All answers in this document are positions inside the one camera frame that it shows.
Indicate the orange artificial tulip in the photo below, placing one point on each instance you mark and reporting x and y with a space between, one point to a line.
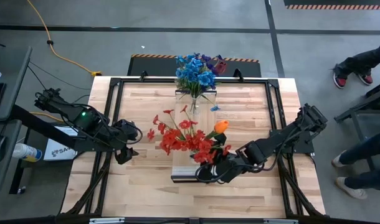
221 126

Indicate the wooden shelf with black frame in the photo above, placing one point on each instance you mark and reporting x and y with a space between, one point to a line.
194 174

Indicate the blue artificial flower bunch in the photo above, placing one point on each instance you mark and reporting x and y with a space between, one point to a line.
193 73

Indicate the white box with logo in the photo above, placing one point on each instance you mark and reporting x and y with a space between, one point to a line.
57 152

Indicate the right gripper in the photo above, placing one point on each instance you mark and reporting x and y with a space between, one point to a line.
227 168

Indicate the dark red artificial tulip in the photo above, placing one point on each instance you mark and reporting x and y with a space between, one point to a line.
221 67

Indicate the purple artificial flower bunch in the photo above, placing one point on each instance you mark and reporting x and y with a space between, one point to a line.
208 60

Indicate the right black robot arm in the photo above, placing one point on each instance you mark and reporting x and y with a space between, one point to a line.
280 140

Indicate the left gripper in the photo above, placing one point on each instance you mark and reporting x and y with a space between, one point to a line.
127 132

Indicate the small red artificial flower bunch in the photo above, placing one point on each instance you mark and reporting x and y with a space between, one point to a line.
185 124

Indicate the white plastic bottle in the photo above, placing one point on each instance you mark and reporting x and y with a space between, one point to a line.
25 152

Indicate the black metal table frame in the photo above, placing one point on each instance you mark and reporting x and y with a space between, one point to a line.
255 81

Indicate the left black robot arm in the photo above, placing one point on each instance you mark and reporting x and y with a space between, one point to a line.
87 124

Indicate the silver metal bracket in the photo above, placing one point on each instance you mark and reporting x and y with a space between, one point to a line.
280 221
106 221

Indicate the clear glass vase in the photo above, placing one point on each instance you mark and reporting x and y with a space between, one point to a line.
194 105

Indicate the grey workstation desk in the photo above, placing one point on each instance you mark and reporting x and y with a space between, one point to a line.
15 77

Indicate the large red artificial flower bunch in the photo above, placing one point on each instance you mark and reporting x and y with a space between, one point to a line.
177 141

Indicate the black clamp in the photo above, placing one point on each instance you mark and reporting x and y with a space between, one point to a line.
239 74
143 75

